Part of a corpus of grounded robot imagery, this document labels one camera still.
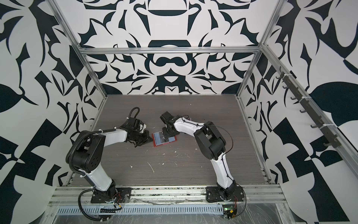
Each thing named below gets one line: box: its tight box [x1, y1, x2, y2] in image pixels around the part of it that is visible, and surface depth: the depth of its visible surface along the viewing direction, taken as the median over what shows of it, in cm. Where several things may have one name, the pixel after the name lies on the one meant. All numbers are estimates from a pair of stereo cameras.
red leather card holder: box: [151, 131, 178, 147], surface depth 96 cm
